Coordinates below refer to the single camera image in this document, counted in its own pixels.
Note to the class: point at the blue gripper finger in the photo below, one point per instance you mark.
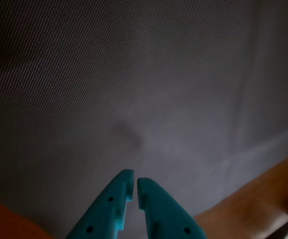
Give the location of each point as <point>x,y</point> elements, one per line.
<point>99,216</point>
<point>166,219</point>

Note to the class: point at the grey mat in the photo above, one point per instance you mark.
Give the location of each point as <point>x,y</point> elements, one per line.
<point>133,74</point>

